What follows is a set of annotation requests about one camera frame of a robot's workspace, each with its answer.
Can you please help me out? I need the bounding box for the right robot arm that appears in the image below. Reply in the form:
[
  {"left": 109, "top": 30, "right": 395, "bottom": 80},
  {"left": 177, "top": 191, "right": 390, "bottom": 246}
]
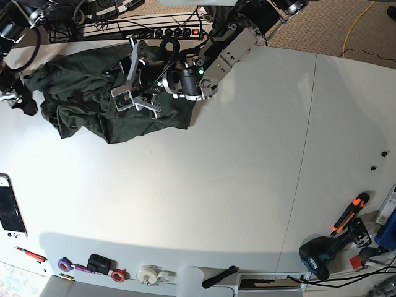
[{"left": 1, "top": 1, "right": 48, "bottom": 116}]

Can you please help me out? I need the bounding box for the white handheld game console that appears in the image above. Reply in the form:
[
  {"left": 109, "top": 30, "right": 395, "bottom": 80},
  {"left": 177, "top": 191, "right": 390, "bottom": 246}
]
[{"left": 1, "top": 173, "right": 27, "bottom": 238}]

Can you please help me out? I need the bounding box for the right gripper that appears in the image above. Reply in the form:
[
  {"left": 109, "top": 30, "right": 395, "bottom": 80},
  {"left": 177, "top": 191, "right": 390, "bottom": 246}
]
[{"left": 1, "top": 79, "right": 38, "bottom": 116}]

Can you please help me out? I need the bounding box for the black power strip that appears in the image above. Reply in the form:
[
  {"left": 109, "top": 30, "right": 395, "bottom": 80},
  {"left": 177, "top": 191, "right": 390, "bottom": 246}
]
[{"left": 135, "top": 27, "right": 208, "bottom": 40}]

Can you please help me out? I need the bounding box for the red tape roll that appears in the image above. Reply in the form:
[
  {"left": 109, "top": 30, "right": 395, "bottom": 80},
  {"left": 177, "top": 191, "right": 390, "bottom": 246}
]
[{"left": 111, "top": 269, "right": 127, "bottom": 283}]

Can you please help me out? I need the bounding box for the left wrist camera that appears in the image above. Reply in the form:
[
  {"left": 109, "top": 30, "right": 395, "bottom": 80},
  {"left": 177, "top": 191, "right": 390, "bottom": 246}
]
[{"left": 111, "top": 89, "right": 134, "bottom": 112}]

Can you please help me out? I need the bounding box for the clear tape dispenser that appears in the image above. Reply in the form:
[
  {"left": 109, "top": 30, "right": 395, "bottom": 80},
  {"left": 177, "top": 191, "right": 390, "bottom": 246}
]
[{"left": 136, "top": 265, "right": 176, "bottom": 285}]

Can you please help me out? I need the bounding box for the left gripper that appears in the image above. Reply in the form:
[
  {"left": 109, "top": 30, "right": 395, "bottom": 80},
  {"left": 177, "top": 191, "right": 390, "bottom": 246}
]
[{"left": 119, "top": 35, "right": 169, "bottom": 119}]

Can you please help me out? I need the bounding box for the dark green t-shirt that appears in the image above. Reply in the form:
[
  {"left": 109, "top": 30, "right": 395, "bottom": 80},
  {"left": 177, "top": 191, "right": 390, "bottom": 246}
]
[{"left": 24, "top": 44, "right": 195, "bottom": 144}]

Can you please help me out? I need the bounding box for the orange black utility knife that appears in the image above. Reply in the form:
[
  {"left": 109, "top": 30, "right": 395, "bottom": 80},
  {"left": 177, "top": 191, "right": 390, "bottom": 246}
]
[{"left": 330, "top": 192, "right": 371, "bottom": 236}]

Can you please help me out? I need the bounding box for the red screwdriver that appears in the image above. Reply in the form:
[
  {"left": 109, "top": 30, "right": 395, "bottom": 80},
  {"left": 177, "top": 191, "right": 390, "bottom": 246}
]
[{"left": 15, "top": 246, "right": 47, "bottom": 264}]

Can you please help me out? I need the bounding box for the black action camera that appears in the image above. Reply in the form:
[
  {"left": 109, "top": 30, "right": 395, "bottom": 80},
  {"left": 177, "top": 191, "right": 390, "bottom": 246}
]
[{"left": 87, "top": 254, "right": 112, "bottom": 275}]

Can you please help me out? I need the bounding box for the teal black power drill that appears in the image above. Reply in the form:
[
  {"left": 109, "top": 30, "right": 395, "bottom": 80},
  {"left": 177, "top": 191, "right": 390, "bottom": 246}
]
[{"left": 299, "top": 218, "right": 372, "bottom": 281}]

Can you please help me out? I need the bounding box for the white paper roll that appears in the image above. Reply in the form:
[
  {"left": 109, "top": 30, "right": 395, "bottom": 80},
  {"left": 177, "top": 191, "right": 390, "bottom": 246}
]
[{"left": 176, "top": 266, "right": 204, "bottom": 297}]

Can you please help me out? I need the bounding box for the blue box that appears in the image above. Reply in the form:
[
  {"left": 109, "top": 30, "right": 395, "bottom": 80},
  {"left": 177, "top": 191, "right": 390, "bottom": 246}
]
[{"left": 374, "top": 210, "right": 396, "bottom": 251}]

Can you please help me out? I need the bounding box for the yellow cable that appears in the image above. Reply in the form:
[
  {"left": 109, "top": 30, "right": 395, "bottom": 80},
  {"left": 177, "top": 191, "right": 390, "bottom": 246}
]
[{"left": 342, "top": 0, "right": 377, "bottom": 58}]

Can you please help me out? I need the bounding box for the purple tape roll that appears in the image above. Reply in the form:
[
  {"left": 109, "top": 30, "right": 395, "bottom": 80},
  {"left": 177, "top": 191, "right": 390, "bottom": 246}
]
[{"left": 58, "top": 257, "right": 72, "bottom": 272}]

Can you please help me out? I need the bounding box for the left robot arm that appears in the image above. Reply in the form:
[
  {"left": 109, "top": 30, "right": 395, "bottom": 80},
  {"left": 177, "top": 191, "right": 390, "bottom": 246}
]
[{"left": 110, "top": 1, "right": 308, "bottom": 119}]

